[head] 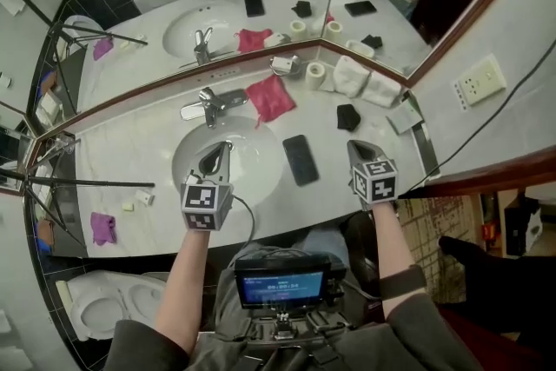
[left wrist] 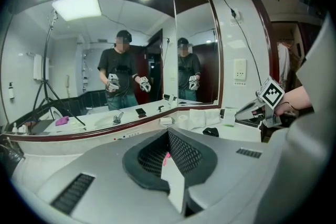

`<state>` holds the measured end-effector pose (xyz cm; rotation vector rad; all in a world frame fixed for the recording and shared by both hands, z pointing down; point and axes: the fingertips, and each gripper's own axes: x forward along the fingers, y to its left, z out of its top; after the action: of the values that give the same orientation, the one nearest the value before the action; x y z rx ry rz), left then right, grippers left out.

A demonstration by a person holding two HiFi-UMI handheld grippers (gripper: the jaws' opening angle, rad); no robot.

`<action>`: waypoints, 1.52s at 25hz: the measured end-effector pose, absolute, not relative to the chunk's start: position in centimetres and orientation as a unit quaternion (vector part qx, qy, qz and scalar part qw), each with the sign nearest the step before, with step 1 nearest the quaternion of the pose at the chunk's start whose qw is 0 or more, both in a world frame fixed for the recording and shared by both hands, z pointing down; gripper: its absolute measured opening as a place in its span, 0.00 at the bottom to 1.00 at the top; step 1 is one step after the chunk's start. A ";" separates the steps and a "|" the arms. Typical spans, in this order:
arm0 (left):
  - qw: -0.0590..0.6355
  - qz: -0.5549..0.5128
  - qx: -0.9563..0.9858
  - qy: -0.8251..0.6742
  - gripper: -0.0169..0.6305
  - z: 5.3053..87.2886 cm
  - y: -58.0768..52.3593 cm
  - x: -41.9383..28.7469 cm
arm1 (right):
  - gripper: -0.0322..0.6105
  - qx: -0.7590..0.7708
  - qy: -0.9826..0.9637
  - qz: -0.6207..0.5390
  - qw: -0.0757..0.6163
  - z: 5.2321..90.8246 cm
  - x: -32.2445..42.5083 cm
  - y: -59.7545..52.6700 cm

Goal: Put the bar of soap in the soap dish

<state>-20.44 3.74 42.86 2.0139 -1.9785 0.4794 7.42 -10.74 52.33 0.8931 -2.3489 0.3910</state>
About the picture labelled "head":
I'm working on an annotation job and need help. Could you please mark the long black tray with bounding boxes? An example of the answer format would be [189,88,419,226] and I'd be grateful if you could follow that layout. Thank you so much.
[400,89,441,180]

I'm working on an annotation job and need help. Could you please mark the dark wooden door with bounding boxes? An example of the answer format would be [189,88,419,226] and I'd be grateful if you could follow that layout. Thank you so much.
[437,233,556,371]

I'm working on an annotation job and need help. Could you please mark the white sink basin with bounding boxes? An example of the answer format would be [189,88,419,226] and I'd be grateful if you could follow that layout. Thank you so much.
[170,115,288,215]

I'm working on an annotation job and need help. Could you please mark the small white box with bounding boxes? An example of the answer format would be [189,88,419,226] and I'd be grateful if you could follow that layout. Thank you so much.
[133,189,156,207]

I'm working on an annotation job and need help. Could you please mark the orange blue bag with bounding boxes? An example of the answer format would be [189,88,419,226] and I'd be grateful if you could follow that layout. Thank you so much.
[36,218,56,252]

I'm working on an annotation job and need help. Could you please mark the white green sign card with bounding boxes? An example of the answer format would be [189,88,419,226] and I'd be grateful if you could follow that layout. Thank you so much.
[384,101,426,136]

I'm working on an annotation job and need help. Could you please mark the red cloth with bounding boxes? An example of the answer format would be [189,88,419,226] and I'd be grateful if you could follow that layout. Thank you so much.
[244,73,298,130]

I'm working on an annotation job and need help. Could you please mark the large wood-framed mirror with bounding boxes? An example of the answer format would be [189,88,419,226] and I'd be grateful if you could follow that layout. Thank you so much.
[0,0,349,145]

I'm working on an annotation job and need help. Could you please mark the purple cloth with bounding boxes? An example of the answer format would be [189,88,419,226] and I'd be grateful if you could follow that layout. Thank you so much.
[89,210,118,248]

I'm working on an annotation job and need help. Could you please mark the metal soap dish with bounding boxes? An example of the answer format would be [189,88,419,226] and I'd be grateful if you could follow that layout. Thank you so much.
[268,53,302,78]

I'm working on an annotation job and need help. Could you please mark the person's blue jeans legs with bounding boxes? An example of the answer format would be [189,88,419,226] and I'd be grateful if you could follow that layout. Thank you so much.
[250,227,352,262]

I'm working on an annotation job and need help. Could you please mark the black tripod stand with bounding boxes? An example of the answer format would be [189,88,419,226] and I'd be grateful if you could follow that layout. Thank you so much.
[0,129,157,249]

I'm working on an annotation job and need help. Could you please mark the toilet paper roll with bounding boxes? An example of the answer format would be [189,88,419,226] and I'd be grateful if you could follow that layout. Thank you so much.
[304,60,328,92]

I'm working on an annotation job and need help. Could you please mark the narrow wood-framed mirror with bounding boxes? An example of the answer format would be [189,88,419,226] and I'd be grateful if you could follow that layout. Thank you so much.
[318,0,545,91]

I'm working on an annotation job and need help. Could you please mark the white toilet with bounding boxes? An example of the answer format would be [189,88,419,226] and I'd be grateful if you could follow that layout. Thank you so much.
[55,269,169,343]

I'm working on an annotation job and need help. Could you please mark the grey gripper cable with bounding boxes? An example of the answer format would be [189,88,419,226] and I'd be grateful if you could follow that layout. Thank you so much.
[346,281,384,303]

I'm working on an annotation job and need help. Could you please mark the black smartphone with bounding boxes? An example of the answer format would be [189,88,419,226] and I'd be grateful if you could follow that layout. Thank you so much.
[281,133,321,188]

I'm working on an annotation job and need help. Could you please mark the chest-mounted screen device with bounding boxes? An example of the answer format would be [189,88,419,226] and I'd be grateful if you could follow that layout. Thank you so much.
[233,254,349,310]

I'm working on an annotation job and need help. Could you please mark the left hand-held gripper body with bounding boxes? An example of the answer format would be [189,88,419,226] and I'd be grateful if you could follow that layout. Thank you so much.
[179,175,236,235]

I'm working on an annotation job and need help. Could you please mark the person's left forearm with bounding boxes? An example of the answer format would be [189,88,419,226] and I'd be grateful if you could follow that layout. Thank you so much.
[153,229,215,356]

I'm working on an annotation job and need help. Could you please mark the chrome faucet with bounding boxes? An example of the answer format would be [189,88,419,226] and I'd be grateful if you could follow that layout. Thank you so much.
[179,85,250,130]

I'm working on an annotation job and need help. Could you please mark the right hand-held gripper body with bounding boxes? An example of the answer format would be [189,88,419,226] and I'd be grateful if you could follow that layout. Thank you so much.
[348,158,400,213]

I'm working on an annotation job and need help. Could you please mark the dark wooden door frame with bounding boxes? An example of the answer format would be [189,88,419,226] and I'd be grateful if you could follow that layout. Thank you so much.
[409,142,556,202]

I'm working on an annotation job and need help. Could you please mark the black armband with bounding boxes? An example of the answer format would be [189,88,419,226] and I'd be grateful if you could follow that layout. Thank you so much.
[378,263,429,301]

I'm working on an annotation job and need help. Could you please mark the person's right forearm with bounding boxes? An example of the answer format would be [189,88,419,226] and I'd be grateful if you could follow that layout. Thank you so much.
[370,202,430,319]

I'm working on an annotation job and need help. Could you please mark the red carton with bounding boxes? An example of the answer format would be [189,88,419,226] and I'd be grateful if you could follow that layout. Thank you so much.
[480,220,500,241]

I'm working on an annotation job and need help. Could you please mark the cream paper roll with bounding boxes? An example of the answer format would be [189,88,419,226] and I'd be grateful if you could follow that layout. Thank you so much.
[54,279,74,306]

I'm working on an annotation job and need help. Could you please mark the person's dark shirt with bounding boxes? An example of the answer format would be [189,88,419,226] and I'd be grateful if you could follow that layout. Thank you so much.
[103,292,484,371]

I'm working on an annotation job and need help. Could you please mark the white folded towel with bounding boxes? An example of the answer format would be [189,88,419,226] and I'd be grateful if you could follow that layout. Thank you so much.
[360,70,404,109]
[331,54,372,100]

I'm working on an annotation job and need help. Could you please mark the black cardboard box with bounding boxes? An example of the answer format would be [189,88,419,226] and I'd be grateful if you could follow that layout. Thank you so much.
[502,192,545,258]

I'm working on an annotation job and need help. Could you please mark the white wall power socket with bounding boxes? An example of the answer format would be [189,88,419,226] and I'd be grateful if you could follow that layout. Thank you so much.
[453,52,509,113]

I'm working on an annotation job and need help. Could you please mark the thick black cable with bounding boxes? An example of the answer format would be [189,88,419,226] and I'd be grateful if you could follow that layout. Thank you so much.
[407,37,556,191]

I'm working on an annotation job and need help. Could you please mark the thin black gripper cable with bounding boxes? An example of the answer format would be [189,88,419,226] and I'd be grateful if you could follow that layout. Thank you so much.
[231,193,258,258]

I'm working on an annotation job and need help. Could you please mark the clear glass tumbler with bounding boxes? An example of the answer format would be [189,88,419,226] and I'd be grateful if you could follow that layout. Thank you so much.
[49,131,83,154]

